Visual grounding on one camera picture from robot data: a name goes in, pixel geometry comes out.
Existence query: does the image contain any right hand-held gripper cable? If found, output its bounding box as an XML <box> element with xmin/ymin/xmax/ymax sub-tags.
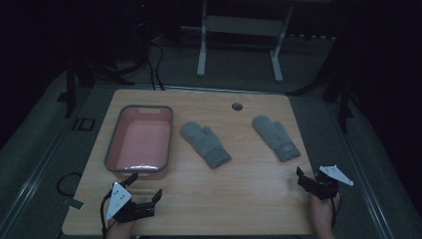
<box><xmin>329</xmin><ymin>196</ymin><xmax>343</xmax><ymax>230</ymax></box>

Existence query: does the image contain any grey mitten with label patch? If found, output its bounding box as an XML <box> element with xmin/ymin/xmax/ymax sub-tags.
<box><xmin>252</xmin><ymin>115</ymin><xmax>302</xmax><ymax>163</ymax></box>

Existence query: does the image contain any person's right hand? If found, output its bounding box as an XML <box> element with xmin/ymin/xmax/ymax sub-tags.
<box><xmin>310</xmin><ymin>194</ymin><xmax>341</xmax><ymax>229</ymax></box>

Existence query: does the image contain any looped black cable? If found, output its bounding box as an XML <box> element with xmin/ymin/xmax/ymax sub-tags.
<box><xmin>56</xmin><ymin>171</ymin><xmax>84</xmax><ymax>197</ymax></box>

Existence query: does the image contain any black stand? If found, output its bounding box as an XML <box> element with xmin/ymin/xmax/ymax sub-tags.
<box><xmin>64</xmin><ymin>49</ymin><xmax>135</xmax><ymax>120</ymax></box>
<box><xmin>288</xmin><ymin>33</ymin><xmax>360</xmax><ymax>134</ymax></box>

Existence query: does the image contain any left hand-held gripper cable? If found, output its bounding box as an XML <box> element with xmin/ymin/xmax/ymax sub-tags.
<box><xmin>100</xmin><ymin>190</ymin><xmax>112</xmax><ymax>239</ymax></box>

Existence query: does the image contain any plain grey mitten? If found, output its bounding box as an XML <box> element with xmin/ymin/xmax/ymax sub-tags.
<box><xmin>179</xmin><ymin>120</ymin><xmax>232</xmax><ymax>169</ymax></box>

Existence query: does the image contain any hand-held gripper cable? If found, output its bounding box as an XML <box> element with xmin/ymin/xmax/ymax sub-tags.
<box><xmin>100</xmin><ymin>190</ymin><xmax>112</xmax><ymax>239</ymax></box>
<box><xmin>329</xmin><ymin>196</ymin><xmax>343</xmax><ymax>230</ymax></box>

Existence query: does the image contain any person's left hand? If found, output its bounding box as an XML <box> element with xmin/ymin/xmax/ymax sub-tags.
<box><xmin>105</xmin><ymin>218</ymin><xmax>135</xmax><ymax>239</ymax></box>

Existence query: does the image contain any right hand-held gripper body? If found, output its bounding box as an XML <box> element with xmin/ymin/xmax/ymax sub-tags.
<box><xmin>312</xmin><ymin>164</ymin><xmax>354</xmax><ymax>201</ymax></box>

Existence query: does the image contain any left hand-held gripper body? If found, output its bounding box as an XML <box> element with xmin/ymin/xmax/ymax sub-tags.
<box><xmin>105</xmin><ymin>181</ymin><xmax>157</xmax><ymax>224</ymax></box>

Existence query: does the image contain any white desk frame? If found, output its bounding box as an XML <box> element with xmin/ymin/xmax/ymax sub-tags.
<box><xmin>181</xmin><ymin>0</ymin><xmax>332</xmax><ymax>84</ymax></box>

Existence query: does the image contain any grey tape piece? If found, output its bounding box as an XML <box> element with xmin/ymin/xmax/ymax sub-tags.
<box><xmin>61</xmin><ymin>197</ymin><xmax>86</xmax><ymax>211</ymax></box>

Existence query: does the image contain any black floor cable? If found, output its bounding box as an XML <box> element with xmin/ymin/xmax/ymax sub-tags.
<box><xmin>146</xmin><ymin>58</ymin><xmax>157</xmax><ymax>92</ymax></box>
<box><xmin>152</xmin><ymin>43</ymin><xmax>166</xmax><ymax>92</ymax></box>

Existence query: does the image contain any pink basin with grey rim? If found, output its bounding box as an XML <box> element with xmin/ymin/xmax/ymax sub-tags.
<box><xmin>104</xmin><ymin>105</ymin><xmax>174</xmax><ymax>181</ymax></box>

